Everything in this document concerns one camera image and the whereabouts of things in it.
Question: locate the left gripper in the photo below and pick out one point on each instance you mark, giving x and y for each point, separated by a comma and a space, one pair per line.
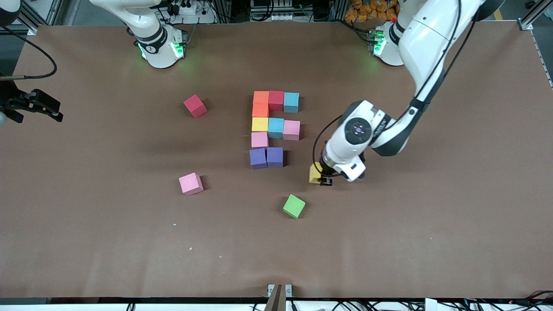
325, 174

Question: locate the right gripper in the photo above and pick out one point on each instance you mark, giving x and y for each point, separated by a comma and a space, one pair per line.
12, 102

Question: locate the yellow foam cube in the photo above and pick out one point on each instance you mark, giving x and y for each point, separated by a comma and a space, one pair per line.
260, 125
314, 173

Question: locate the purple foam cube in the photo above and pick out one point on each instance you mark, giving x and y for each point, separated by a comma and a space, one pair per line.
275, 157
258, 158

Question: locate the pink foam cube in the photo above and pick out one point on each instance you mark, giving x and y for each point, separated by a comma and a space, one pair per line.
291, 130
259, 140
190, 183

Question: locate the blue foam cube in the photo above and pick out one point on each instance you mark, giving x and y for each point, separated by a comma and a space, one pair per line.
291, 103
276, 128

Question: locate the red foam cube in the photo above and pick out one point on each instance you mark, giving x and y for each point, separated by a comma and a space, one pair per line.
276, 100
194, 106

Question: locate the orange foam cube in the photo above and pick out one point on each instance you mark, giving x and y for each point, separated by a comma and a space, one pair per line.
261, 111
261, 97

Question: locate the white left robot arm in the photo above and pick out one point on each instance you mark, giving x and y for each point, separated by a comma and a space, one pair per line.
432, 34

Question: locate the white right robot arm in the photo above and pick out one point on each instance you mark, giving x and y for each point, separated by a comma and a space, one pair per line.
157, 47

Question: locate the green foam cube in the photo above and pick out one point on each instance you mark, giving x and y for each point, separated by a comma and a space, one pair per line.
294, 206

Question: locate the brown paper table cover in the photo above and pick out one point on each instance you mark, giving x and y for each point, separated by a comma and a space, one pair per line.
86, 259

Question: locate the white connector box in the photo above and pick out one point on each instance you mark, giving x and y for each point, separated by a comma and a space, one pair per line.
430, 305

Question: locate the white rack device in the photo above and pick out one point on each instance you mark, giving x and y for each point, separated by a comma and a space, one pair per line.
276, 16

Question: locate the orange packets pile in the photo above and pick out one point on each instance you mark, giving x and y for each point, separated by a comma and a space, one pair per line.
367, 11

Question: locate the white power strip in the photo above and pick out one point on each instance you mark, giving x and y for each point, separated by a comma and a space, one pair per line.
181, 8

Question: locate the yellow floor tape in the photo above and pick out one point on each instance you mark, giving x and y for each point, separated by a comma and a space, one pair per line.
499, 15

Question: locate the aluminium corner frame beam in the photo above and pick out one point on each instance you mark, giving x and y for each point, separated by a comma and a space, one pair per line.
529, 20
33, 29

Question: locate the metal table edge bracket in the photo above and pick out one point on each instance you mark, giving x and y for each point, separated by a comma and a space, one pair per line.
279, 298

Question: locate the aluminium frame post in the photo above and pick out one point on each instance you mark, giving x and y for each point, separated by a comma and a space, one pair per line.
222, 11
339, 11

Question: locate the aluminium table side rail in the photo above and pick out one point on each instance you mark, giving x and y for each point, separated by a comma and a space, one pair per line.
544, 65

